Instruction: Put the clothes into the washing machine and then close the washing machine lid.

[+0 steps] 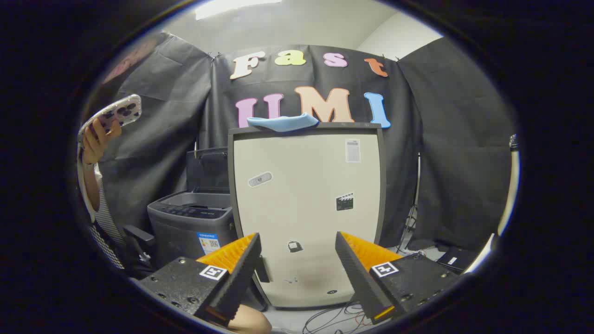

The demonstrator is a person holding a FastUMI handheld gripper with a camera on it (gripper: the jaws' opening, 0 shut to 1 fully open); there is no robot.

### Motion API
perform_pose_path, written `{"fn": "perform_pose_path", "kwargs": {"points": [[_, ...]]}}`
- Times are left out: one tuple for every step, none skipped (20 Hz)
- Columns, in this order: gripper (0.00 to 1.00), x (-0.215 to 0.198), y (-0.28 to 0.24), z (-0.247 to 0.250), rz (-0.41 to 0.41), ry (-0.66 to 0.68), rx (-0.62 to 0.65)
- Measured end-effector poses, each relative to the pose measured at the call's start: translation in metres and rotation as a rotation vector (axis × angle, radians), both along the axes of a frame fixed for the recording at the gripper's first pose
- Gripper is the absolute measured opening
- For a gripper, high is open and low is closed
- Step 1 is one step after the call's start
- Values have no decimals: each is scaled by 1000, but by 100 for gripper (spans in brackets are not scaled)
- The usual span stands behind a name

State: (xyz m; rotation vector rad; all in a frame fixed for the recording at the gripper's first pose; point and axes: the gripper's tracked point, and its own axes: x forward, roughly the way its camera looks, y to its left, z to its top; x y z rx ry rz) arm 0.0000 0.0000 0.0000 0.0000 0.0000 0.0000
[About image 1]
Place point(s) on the beige cabinet with dark frame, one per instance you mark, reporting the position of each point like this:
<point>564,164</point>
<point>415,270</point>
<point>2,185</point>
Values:
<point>301,185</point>

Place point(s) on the black office chair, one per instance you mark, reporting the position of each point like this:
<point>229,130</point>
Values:
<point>139,234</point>

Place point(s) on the thin metal light stand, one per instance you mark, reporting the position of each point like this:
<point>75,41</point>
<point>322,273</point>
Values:
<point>410,221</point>

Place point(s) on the person's knee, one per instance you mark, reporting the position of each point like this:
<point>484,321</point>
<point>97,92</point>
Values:
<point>250,321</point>

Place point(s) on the black floor box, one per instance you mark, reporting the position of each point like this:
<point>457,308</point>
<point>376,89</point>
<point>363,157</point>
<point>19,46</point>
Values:
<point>457,260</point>

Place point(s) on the patterned case smartphone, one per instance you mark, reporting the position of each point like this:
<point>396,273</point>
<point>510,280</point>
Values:
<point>123,109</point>

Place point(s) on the light blue button shirt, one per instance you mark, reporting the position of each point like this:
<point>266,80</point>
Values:
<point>283,123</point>

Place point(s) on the grey washing machine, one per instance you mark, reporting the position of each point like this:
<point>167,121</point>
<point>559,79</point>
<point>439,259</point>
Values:
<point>181,232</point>

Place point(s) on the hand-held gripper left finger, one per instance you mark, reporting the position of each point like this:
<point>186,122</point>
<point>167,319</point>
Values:
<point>241,278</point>

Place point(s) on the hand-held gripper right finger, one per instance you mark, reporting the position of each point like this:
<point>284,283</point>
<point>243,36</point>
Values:
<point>357,273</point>

